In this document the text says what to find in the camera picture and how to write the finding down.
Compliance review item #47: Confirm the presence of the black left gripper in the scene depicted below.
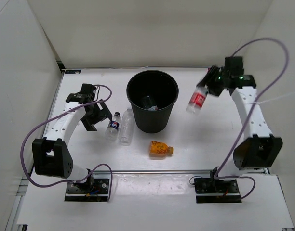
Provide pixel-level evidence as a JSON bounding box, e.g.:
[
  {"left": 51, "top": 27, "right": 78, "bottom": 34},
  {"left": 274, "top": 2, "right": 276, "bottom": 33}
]
[{"left": 81, "top": 99, "right": 112, "bottom": 131}]

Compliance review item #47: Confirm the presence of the orange juice bottle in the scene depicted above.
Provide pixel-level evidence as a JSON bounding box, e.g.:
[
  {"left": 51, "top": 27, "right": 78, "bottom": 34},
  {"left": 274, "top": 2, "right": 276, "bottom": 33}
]
[{"left": 149, "top": 141, "right": 174, "bottom": 158}]

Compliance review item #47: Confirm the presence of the black plastic bin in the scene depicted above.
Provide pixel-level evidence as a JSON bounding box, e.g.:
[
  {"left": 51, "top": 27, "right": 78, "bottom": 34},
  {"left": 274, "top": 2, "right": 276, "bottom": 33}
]
[{"left": 126, "top": 70, "right": 179, "bottom": 133}]

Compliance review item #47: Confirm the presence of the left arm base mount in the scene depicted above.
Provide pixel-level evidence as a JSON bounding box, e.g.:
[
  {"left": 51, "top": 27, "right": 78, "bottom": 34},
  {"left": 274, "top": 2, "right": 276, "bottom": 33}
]
[{"left": 64, "top": 172, "right": 112, "bottom": 202}]

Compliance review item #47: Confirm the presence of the small pepsi bottle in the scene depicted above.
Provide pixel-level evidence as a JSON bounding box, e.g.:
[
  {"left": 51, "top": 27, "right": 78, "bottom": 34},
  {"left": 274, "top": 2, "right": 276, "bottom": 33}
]
[{"left": 105, "top": 112, "right": 121, "bottom": 141}]

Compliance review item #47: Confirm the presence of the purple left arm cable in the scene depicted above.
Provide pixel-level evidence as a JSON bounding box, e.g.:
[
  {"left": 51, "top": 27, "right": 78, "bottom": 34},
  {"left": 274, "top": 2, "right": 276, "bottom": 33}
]
[{"left": 20, "top": 84, "right": 113, "bottom": 202}]

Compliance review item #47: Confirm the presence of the clear unlabeled plastic bottle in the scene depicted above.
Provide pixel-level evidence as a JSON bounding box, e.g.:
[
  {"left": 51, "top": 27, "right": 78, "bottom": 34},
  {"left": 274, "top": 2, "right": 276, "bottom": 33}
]
[{"left": 118, "top": 108, "right": 135, "bottom": 145}]

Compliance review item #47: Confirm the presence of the red label water bottle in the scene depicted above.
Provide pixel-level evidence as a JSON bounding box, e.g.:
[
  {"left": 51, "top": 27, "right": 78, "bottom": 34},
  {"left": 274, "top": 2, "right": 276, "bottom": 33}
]
[{"left": 186, "top": 86, "right": 208, "bottom": 115}]

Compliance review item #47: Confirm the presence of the blue orange label bottle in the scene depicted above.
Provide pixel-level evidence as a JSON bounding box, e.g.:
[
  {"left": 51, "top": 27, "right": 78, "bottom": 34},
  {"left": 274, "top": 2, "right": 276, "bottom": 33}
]
[{"left": 140, "top": 95, "right": 158, "bottom": 110}]

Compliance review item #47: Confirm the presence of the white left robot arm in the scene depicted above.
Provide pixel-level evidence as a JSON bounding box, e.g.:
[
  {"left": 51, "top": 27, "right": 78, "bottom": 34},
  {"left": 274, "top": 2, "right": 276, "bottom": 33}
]
[{"left": 32, "top": 90, "right": 112, "bottom": 193}]

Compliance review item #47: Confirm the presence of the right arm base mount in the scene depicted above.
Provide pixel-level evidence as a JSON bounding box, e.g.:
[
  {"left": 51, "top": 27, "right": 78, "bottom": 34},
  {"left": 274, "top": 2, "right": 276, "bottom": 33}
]
[{"left": 189, "top": 170, "right": 241, "bottom": 204}]

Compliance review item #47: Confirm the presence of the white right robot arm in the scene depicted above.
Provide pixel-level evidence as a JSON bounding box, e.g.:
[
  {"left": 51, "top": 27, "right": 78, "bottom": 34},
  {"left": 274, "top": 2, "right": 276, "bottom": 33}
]
[{"left": 197, "top": 65, "right": 283, "bottom": 193}]

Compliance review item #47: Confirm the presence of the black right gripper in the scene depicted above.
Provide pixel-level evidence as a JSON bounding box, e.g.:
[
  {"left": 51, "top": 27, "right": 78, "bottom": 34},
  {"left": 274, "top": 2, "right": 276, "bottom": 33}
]
[{"left": 196, "top": 65, "right": 228, "bottom": 98}]

